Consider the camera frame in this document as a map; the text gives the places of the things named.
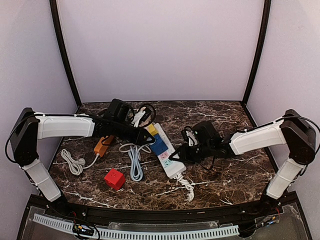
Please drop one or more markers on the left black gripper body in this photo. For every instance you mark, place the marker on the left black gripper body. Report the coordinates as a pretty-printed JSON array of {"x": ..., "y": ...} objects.
[{"x": 136, "y": 133}]

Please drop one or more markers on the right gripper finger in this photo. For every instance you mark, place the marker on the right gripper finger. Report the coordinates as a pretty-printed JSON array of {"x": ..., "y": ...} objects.
[
  {"x": 180, "y": 156},
  {"x": 184, "y": 149}
]

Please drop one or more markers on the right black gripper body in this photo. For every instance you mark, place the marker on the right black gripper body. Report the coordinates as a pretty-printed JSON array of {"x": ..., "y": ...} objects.
[{"x": 189, "y": 152}]

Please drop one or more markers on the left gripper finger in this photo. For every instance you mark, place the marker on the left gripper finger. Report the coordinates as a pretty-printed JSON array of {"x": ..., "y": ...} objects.
[
  {"x": 146, "y": 144},
  {"x": 148, "y": 137}
]

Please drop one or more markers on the yellow cube socket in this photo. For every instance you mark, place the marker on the yellow cube socket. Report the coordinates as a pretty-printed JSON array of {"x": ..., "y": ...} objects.
[{"x": 152, "y": 130}]

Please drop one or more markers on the white power strip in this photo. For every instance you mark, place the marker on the white power strip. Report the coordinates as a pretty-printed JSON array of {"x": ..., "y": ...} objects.
[{"x": 174, "y": 169}]

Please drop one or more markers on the blue cube socket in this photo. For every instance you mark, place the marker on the blue cube socket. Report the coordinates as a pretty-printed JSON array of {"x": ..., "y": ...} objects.
[{"x": 159, "y": 146}]

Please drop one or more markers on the red cube socket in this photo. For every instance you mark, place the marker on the red cube socket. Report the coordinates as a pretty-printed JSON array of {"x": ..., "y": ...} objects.
[{"x": 115, "y": 179}]

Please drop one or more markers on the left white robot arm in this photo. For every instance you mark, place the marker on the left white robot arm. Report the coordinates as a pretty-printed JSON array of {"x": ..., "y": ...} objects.
[{"x": 34, "y": 126}]

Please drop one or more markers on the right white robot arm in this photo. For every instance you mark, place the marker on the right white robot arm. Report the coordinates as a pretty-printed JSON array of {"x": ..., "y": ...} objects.
[{"x": 297, "y": 132}]

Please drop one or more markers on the orange power strip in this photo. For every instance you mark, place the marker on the orange power strip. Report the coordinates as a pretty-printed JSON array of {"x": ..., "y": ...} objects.
[{"x": 102, "y": 145}]

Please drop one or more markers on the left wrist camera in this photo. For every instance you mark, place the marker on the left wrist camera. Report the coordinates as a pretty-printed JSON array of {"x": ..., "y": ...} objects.
[{"x": 119, "y": 110}]

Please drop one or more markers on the black front rail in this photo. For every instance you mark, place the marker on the black front rail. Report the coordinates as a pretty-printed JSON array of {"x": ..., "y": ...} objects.
[{"x": 224, "y": 215}]

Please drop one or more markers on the white slotted cable duct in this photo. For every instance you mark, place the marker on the white slotted cable duct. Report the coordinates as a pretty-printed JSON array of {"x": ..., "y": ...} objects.
[{"x": 115, "y": 234}]

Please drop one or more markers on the right black frame post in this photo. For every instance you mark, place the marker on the right black frame post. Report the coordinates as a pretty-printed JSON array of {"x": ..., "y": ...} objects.
[{"x": 258, "y": 51}]

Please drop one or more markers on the black frame post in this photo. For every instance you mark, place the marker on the black frame post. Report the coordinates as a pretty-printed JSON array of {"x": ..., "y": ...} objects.
[
  {"x": 258, "y": 51},
  {"x": 63, "y": 51}
]

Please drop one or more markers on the left black frame post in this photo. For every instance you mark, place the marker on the left black frame post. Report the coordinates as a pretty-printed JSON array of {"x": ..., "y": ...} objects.
[{"x": 63, "y": 51}]

